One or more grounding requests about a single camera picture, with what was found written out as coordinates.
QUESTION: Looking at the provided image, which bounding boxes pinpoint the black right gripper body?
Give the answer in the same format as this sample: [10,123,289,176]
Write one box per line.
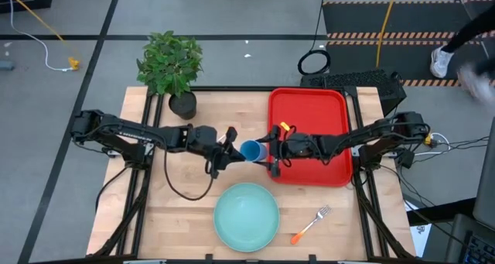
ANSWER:
[269,124,316,179]

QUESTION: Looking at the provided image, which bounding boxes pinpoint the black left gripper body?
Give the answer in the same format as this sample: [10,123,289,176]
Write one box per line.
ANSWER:
[189,125,237,179]

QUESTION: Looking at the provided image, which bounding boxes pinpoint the blue plastic cup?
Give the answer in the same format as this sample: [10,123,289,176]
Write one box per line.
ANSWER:
[239,139,269,163]

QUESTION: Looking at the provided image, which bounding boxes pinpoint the teal round plate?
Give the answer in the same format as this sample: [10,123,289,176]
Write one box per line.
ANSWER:
[213,182,281,253]

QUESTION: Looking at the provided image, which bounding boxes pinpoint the fork with orange handle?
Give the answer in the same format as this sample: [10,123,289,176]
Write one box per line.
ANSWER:
[289,204,333,245]

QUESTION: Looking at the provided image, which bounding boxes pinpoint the red plastic tray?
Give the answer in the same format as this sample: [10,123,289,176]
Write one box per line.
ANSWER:
[266,87,353,188]

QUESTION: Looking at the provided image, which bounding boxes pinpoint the black plant pot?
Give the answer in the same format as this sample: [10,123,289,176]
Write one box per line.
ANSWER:
[168,91,198,121]

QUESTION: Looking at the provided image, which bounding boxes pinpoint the green leafy plant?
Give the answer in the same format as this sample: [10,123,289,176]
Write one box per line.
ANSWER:
[135,30,204,98]

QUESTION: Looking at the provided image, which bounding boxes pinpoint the black hazard-striped floor mat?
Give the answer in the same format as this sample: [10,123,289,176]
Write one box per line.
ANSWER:
[323,0,495,87]

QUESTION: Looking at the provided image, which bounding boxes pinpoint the white paper sheet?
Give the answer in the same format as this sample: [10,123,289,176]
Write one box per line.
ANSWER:
[404,200,433,258]

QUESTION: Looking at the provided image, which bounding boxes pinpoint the person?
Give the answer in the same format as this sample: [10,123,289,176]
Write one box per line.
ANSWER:
[429,3,495,102]

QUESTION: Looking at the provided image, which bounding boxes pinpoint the dark monitor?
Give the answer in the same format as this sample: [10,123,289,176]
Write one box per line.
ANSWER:
[473,116,495,229]

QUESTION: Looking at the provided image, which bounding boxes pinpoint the black laptop keyboard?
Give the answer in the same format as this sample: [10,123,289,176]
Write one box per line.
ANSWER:
[444,213,495,264]

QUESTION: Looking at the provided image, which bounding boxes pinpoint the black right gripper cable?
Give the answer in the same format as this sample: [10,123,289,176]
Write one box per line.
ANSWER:
[278,124,299,168]

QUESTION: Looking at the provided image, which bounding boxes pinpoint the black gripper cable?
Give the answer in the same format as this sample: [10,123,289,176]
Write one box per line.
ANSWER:
[278,124,299,168]
[162,139,216,202]

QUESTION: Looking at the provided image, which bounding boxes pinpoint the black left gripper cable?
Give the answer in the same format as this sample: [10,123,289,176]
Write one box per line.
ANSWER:
[162,139,216,202]

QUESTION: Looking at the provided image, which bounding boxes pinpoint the black metal table frame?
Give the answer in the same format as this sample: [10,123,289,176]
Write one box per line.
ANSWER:
[90,85,417,264]

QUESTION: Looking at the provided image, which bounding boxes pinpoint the black coiled cable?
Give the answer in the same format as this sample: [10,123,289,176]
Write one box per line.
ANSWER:
[296,0,332,77]

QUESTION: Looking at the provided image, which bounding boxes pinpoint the thick yellow cable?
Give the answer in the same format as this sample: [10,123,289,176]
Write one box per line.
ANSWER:
[375,0,400,70]

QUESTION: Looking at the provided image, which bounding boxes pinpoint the orange cable with yellow plug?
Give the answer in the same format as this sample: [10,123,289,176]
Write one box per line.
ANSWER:
[0,0,81,71]

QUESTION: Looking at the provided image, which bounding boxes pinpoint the black cables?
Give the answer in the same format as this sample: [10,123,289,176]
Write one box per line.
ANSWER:
[398,136,490,218]

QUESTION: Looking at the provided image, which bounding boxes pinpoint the white floor cable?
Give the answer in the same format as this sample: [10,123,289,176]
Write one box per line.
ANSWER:
[4,0,74,72]

